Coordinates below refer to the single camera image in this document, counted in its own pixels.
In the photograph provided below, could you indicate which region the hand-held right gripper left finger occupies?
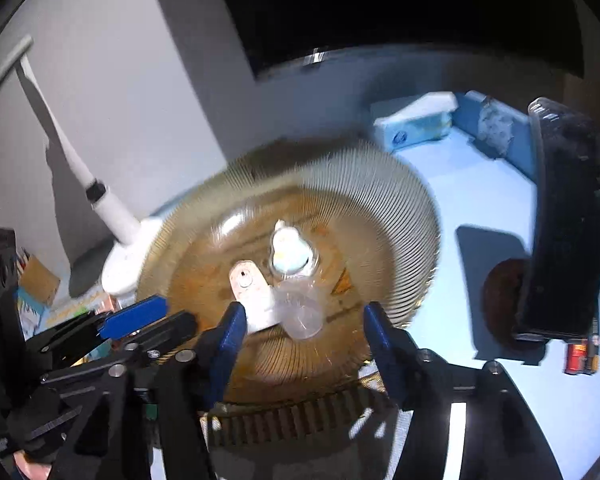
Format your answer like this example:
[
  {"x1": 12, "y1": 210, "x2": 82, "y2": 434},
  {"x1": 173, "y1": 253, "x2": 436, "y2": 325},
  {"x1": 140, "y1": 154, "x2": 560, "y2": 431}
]
[{"x1": 72, "y1": 301, "x2": 249, "y2": 480}]

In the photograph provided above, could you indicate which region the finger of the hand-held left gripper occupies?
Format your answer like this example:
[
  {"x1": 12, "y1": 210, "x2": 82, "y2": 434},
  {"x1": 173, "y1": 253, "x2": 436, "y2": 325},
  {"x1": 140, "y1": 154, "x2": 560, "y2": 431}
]
[
  {"x1": 40, "y1": 311, "x2": 198, "y2": 391},
  {"x1": 25, "y1": 296, "x2": 168, "y2": 361}
]

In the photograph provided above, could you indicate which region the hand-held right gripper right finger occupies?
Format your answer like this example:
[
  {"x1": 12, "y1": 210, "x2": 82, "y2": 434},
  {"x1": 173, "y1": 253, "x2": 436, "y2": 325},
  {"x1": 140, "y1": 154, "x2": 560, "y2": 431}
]
[{"x1": 364, "y1": 301, "x2": 565, "y2": 480}]

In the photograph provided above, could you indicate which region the white key tag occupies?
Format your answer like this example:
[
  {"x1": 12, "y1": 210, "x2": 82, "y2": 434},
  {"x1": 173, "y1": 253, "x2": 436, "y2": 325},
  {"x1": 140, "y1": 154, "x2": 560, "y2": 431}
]
[{"x1": 228, "y1": 260, "x2": 283, "y2": 333}]

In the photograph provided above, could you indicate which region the small clear plastic cup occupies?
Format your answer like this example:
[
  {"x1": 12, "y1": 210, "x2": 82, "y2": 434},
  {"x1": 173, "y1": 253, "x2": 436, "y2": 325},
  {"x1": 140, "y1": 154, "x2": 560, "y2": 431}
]
[{"x1": 277, "y1": 280, "x2": 325, "y2": 340}]

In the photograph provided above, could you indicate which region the small white yellow figure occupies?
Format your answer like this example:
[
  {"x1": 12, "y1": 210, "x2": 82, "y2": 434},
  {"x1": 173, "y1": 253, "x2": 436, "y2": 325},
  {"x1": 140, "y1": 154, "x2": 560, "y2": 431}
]
[{"x1": 270, "y1": 220, "x2": 318, "y2": 278}]

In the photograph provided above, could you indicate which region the brown pencil holder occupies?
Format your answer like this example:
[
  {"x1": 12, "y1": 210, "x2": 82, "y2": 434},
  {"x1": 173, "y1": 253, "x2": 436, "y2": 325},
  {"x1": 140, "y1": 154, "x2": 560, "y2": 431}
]
[{"x1": 17, "y1": 255, "x2": 61, "y2": 307}]

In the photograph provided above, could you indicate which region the patterned woven mat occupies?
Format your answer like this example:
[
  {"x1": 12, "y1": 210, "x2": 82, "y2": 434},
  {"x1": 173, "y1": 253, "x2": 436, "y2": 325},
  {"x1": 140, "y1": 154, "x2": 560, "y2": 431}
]
[{"x1": 45, "y1": 290, "x2": 415, "y2": 461}]

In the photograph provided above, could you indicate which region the white desk lamp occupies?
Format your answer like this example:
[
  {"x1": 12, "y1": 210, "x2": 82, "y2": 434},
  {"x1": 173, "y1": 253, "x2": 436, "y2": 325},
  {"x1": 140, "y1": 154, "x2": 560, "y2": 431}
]
[{"x1": 0, "y1": 35, "x2": 165, "y2": 297}]

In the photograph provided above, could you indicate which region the brown round object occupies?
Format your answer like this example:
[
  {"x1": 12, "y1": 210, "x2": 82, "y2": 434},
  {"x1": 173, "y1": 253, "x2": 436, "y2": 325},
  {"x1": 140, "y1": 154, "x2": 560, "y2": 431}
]
[{"x1": 482, "y1": 258, "x2": 530, "y2": 346}]

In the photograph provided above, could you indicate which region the red battery pack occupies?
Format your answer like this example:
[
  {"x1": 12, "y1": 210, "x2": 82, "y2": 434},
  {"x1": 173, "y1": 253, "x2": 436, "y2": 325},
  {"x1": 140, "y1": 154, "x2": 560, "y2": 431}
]
[{"x1": 564, "y1": 310, "x2": 600, "y2": 376}]

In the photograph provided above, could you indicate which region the black clear-edged case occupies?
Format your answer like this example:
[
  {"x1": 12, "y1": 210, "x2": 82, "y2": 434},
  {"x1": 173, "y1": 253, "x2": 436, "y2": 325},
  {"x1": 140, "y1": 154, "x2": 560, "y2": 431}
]
[{"x1": 512, "y1": 96, "x2": 600, "y2": 343}]

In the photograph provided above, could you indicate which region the blue white tissue packet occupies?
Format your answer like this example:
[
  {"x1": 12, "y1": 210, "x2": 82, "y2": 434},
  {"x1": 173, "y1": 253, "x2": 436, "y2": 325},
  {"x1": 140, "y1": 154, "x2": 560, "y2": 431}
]
[{"x1": 371, "y1": 91, "x2": 458, "y2": 155}]

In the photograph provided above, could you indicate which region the crumpled clear plastic wrap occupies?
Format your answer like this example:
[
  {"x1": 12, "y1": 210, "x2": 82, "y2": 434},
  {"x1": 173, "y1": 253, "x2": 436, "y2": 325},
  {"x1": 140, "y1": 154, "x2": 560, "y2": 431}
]
[{"x1": 477, "y1": 102, "x2": 515, "y2": 157}]

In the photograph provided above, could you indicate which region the dark monitor screen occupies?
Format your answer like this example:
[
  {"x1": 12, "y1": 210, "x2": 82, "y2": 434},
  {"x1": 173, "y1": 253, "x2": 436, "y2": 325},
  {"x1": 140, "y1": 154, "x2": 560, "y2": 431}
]
[{"x1": 210, "y1": 0, "x2": 588, "y2": 81}]

